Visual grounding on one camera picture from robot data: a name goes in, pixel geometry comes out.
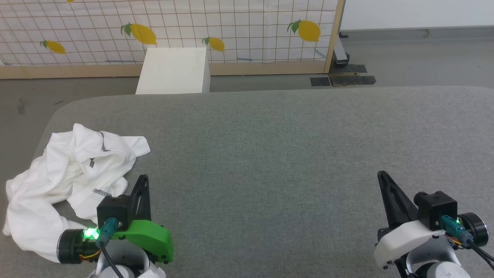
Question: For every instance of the metal screen foot with caster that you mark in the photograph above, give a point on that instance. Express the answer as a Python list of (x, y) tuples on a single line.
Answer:
[(340, 52)]

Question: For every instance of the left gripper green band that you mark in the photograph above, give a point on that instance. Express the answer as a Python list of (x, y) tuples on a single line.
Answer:
[(146, 236)]

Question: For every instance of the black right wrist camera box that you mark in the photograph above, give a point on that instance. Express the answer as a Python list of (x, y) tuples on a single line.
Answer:
[(434, 208)]

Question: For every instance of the white long-sleeve shirt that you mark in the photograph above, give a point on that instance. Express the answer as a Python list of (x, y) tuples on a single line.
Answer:
[(58, 173)]

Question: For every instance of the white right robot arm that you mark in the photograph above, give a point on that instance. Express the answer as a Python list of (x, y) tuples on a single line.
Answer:
[(436, 266)]

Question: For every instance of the large black floor mat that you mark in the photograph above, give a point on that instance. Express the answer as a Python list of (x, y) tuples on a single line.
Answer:
[(353, 75)]

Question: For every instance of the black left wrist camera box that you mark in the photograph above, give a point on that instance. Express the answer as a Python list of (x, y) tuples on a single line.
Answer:
[(114, 210)]

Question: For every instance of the small black floor patch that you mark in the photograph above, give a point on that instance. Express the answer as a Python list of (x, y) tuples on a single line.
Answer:
[(320, 82)]

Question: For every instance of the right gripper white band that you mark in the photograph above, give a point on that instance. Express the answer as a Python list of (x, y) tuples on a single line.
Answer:
[(405, 236)]

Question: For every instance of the lemon print grid screen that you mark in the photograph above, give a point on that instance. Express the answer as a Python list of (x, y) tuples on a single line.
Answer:
[(173, 23)]

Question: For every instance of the white rectangular box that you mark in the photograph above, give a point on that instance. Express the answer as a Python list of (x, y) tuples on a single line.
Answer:
[(173, 71)]

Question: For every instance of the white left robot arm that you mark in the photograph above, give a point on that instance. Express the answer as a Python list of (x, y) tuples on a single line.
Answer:
[(123, 262)]

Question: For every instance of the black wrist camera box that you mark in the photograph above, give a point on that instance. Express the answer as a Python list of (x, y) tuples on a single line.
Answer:
[(434, 208), (114, 210)]

